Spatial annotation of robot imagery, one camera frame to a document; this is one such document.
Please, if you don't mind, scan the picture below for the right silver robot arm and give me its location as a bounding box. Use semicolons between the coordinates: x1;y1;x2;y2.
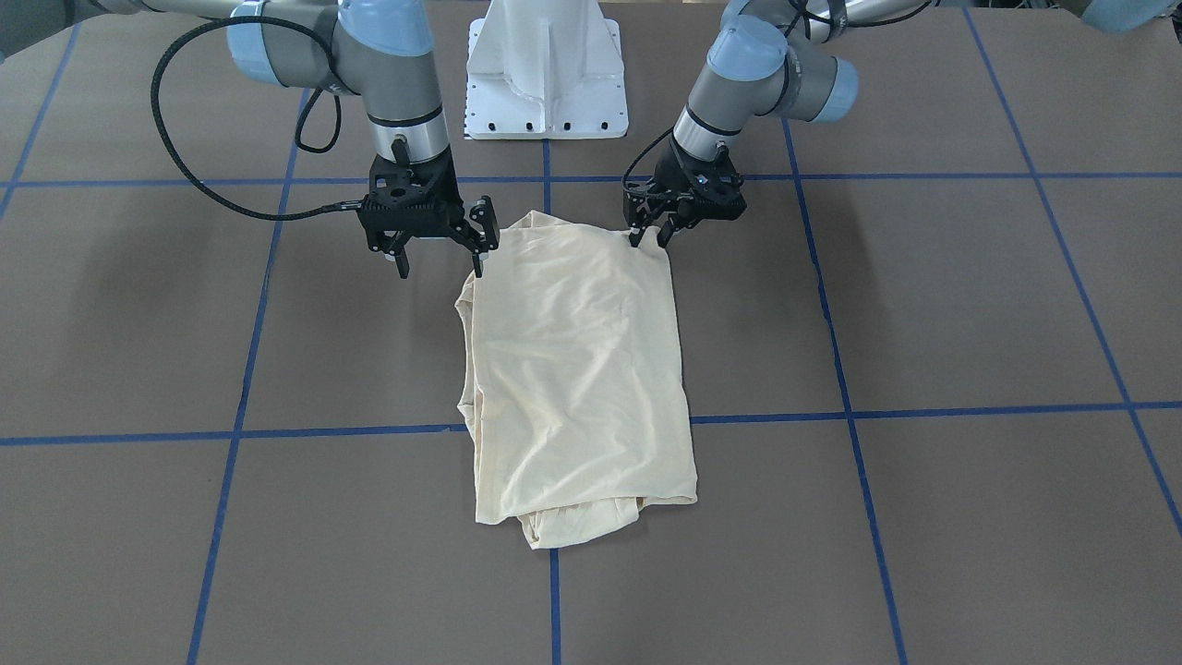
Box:
63;1;499;278

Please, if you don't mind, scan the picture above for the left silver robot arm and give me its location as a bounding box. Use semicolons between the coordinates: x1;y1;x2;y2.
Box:
621;1;924;248

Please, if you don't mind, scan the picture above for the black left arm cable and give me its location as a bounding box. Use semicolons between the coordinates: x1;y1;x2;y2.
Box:
622;128;677;200

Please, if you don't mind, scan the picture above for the beige long-sleeve printed shirt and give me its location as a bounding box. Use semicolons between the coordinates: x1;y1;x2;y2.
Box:
455;211;699;549

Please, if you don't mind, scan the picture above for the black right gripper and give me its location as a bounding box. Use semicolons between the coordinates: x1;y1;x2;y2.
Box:
358;148;500;279

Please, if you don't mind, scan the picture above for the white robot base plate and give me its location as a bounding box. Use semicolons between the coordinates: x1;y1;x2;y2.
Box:
465;13;630;141

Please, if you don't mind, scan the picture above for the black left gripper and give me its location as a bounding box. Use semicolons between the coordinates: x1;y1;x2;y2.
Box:
624;148;747;248

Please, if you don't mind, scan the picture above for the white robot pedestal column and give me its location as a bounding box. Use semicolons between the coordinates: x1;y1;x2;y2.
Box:
467;1;624;103

